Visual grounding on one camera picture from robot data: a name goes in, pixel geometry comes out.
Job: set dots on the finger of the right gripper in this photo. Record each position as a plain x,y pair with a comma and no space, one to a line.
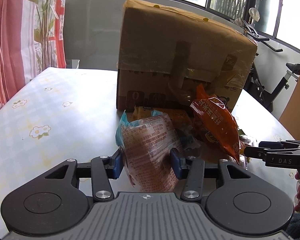
263,147

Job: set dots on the orange snack bag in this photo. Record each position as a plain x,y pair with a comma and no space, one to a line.
218,120

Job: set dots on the red printed clear snack bag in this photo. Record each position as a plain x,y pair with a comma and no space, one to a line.
146,145

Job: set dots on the brown cardboard box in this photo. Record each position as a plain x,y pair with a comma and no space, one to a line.
166,52

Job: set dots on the green leafy plant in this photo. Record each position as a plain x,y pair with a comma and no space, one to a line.
46,17

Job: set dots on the snack pile behind bag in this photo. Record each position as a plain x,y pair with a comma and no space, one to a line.
193,135

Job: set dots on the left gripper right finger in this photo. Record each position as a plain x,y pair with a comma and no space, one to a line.
190,166

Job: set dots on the red patterned curtain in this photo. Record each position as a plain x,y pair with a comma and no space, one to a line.
19,50

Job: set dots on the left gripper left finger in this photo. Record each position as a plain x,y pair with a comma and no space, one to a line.
100,170

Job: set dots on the black exercise bike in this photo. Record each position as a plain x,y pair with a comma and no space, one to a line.
265,52

